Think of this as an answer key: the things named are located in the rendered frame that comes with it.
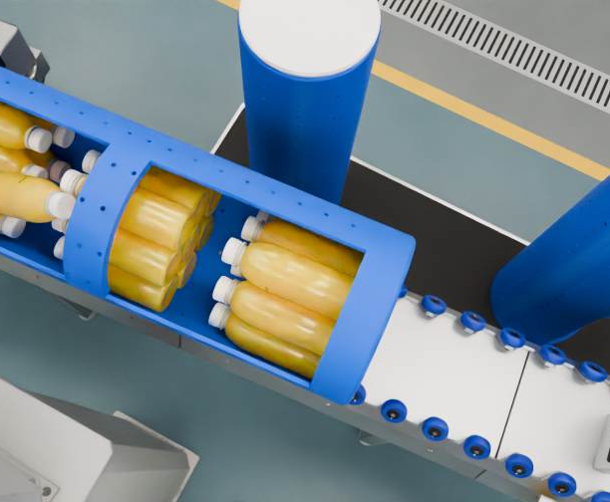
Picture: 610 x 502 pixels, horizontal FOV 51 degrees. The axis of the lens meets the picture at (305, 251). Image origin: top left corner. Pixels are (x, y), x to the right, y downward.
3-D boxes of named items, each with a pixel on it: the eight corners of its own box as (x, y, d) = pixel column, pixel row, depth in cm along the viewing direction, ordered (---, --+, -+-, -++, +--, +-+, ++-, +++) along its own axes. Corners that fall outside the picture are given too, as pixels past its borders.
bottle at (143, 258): (168, 253, 96) (60, 206, 98) (156, 293, 99) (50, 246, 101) (186, 241, 103) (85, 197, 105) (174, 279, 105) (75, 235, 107)
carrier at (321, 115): (357, 206, 209) (308, 140, 216) (410, 37, 126) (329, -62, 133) (283, 251, 203) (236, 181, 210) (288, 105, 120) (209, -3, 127)
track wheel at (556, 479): (582, 487, 104) (581, 478, 106) (555, 476, 105) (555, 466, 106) (568, 503, 107) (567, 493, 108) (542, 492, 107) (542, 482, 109)
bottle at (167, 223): (199, 201, 98) (92, 156, 100) (178, 222, 93) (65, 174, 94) (191, 238, 102) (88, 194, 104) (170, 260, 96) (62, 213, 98)
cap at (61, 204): (73, 207, 99) (81, 209, 98) (54, 222, 97) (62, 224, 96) (62, 186, 97) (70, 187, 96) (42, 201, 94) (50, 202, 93)
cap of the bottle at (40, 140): (40, 146, 108) (50, 150, 108) (26, 151, 105) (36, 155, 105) (44, 125, 107) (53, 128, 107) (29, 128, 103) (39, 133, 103)
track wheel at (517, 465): (538, 468, 105) (538, 459, 107) (512, 457, 105) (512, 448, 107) (525, 484, 107) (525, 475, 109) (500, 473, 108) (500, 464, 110)
